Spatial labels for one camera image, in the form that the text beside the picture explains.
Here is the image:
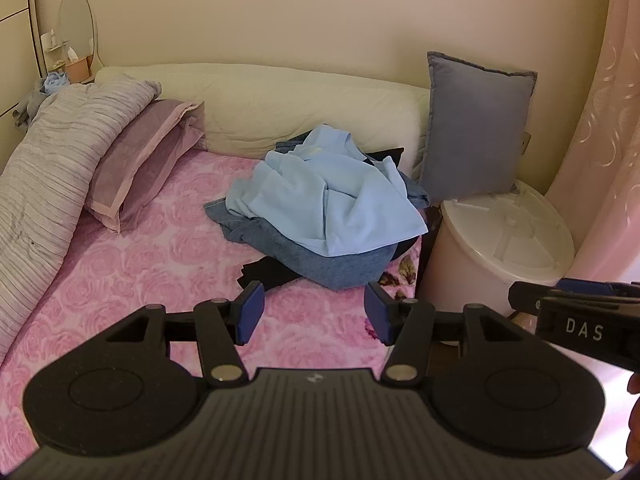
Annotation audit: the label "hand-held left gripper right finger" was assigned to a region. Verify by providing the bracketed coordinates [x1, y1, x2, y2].
[365, 281, 523, 387]

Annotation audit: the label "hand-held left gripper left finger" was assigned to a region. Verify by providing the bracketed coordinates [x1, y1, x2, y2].
[106, 281, 265, 387]

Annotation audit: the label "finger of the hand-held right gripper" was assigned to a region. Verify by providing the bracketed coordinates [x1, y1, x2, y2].
[557, 278, 640, 298]
[509, 281, 562, 318]

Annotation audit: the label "light blue sweater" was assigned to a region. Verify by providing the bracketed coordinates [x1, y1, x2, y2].
[224, 124, 430, 257]

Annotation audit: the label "person's right hand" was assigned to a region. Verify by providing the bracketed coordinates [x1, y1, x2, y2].
[626, 372, 640, 461]

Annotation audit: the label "black garment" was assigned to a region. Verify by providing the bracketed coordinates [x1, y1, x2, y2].
[237, 147, 422, 294]

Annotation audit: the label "white round lidded bin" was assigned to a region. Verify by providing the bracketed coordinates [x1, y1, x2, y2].
[417, 180, 577, 347]

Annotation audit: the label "blue jeans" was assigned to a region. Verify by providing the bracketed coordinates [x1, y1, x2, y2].
[204, 130, 441, 292]

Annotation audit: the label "pink floral bed sheet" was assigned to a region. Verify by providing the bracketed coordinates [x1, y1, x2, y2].
[0, 147, 437, 463]

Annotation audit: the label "pink curtain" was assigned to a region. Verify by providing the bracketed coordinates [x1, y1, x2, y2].
[542, 0, 640, 313]

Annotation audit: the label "grey-blue cushion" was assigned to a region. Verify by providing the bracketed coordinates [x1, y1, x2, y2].
[417, 51, 539, 206]

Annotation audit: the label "purple pillow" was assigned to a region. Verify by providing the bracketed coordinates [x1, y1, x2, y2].
[82, 99, 208, 234]

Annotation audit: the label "cream long bolster pillow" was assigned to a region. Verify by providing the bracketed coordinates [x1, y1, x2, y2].
[95, 62, 434, 182]

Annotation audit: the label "grey striped duvet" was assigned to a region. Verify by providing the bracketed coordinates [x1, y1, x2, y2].
[0, 80, 163, 357]

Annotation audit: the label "pink tissue box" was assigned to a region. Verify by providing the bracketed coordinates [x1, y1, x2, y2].
[65, 56, 94, 84]

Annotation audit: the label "small blue cloth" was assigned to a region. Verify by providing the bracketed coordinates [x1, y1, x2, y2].
[42, 71, 71, 95]

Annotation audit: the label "grey crumpled cloth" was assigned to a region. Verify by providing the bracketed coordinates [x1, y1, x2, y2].
[12, 80, 49, 127]

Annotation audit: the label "oval mirror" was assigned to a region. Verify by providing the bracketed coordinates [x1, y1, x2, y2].
[56, 0, 96, 59]

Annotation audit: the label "cream wardrobe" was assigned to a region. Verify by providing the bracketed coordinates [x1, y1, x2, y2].
[0, 0, 39, 126]

